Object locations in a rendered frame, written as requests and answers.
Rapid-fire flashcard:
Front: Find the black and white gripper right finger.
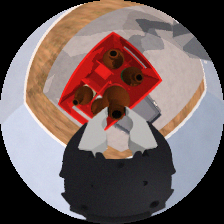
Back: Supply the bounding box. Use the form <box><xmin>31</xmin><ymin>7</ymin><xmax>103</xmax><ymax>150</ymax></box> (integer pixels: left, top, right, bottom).
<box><xmin>124</xmin><ymin>106</ymin><xmax>176</xmax><ymax>175</ymax></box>

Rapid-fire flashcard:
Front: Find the red crate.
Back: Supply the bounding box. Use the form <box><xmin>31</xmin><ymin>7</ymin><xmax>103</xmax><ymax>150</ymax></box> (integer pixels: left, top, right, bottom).
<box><xmin>58</xmin><ymin>32</ymin><xmax>162</xmax><ymax>124</ymax></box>

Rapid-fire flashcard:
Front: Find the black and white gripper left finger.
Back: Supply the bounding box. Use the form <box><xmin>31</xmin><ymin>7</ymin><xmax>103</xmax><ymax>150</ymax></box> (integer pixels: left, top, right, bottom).
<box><xmin>59</xmin><ymin>107</ymin><xmax>109</xmax><ymax>178</ymax></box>

